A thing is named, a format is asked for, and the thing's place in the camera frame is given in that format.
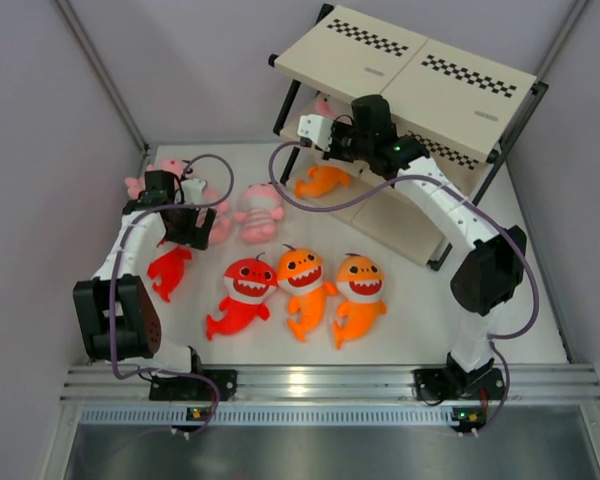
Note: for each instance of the orange shark plush right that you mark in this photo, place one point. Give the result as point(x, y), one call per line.
point(360, 281)

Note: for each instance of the red shark plush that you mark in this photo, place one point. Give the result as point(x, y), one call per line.
point(167, 270)
point(249, 283)

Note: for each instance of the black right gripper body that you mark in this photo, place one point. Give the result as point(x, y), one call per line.
point(347, 145)

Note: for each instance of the pink striped plush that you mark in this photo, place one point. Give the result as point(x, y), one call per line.
point(259, 209)
point(135, 185)
point(222, 226)
point(323, 108)

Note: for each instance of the orange shark plush on shelf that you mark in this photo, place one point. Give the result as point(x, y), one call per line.
point(322, 180)

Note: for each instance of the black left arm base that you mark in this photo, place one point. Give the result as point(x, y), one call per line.
point(171, 389)

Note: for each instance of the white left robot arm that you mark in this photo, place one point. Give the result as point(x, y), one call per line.
point(117, 318)

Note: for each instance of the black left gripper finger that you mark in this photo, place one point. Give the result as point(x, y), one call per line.
point(176, 232)
point(202, 226)

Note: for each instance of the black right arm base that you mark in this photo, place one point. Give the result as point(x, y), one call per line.
point(434, 386)

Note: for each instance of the red shark plush centre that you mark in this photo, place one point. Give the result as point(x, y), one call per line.
point(249, 283)

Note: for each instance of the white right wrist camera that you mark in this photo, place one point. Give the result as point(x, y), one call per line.
point(316, 129)

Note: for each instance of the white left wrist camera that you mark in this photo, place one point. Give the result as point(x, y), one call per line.
point(192, 191)

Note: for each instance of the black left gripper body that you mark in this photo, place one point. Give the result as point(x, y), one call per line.
point(184, 221)

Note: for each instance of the orange shark plush centre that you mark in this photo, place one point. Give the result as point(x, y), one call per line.
point(300, 274)

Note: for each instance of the aluminium mounting rail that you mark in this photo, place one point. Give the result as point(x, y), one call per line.
point(530, 384)

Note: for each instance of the beige three-tier shelf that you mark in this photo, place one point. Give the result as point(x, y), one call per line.
point(467, 110)

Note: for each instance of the red shark plush left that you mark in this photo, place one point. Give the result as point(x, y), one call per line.
point(167, 270)

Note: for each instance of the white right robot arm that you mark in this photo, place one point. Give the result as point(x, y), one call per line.
point(492, 266)

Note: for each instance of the grey slotted cable duct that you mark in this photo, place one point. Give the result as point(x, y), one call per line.
point(271, 416)

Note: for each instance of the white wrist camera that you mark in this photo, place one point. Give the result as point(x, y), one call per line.
point(316, 129)
point(192, 191)

